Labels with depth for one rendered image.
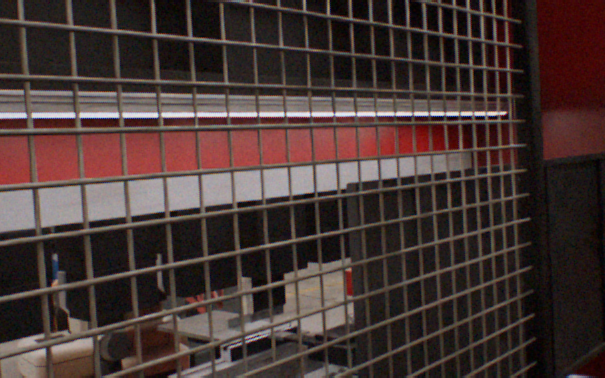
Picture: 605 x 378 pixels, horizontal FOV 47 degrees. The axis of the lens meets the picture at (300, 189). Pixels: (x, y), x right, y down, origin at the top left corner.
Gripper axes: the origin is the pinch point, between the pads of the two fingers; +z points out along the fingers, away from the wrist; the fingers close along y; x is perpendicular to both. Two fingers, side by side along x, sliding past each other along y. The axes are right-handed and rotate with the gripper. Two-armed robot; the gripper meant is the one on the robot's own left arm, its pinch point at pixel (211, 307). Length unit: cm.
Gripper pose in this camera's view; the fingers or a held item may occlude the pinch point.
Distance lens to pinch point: 168.1
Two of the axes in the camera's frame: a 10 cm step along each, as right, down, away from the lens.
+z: 4.2, 8.6, -2.9
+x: -6.0, 5.0, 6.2
